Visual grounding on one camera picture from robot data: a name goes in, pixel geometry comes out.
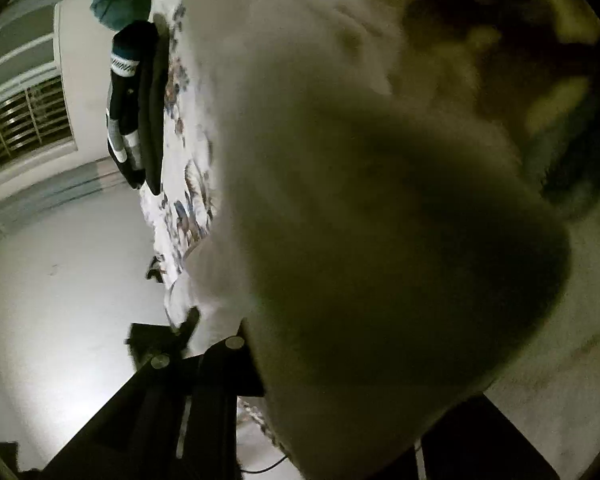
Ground beige small garment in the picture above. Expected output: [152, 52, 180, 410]
[184, 0, 570, 479]

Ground barred window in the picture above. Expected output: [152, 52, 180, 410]
[0, 34, 74, 172]

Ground black striped folded sock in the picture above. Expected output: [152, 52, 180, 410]
[105, 20, 157, 190]

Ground blue-grey left curtain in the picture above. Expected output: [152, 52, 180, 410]
[0, 0, 96, 76]

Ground floral fleece bed blanket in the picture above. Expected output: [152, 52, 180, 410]
[148, 0, 600, 479]

